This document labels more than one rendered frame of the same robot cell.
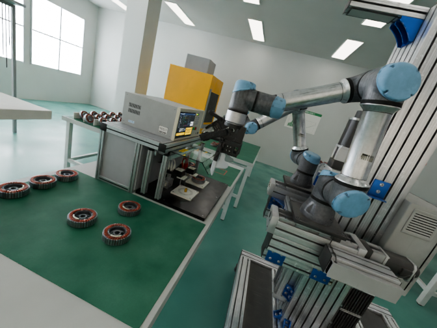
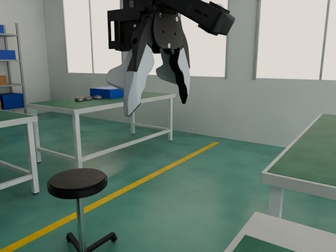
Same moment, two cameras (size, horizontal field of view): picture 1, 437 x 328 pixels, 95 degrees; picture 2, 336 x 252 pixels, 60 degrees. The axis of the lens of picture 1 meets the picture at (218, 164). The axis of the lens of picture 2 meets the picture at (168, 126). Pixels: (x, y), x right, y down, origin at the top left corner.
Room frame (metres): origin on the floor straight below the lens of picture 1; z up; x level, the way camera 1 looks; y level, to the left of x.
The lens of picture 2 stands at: (1.16, 0.18, 1.22)
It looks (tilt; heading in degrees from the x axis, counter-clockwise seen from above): 12 degrees down; 204
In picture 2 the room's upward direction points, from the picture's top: straight up
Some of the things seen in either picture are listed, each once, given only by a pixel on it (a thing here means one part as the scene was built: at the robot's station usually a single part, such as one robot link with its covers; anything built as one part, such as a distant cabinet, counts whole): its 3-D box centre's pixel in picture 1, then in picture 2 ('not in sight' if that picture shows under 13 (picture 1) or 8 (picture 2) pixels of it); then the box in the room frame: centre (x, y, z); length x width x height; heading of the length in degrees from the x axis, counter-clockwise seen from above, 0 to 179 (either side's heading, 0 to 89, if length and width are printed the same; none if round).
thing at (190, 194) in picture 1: (185, 192); not in sight; (1.26, 0.16, 0.78); 0.15 x 0.15 x 0.01; 79
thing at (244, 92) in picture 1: (242, 97); not in sight; (0.78, -0.02, 1.45); 0.09 x 0.08 x 0.11; 88
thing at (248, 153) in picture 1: (224, 163); not in sight; (3.75, -0.11, 0.37); 1.85 x 1.10 x 0.75; 169
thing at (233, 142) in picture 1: (231, 139); (147, 10); (0.77, -0.02, 1.29); 0.09 x 0.08 x 0.12; 80
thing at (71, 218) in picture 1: (82, 217); not in sight; (0.75, 0.52, 0.77); 0.11 x 0.11 x 0.04
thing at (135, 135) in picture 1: (162, 133); not in sight; (1.44, 0.46, 1.09); 0.68 x 0.44 x 0.05; 169
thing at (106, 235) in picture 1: (116, 233); not in sight; (0.72, 0.33, 0.77); 0.11 x 0.11 x 0.04
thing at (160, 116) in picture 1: (166, 116); not in sight; (1.46, 0.46, 1.22); 0.44 x 0.39 x 0.20; 169
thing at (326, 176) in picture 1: (331, 185); not in sight; (0.89, -0.52, 1.20); 0.13 x 0.12 x 0.14; 178
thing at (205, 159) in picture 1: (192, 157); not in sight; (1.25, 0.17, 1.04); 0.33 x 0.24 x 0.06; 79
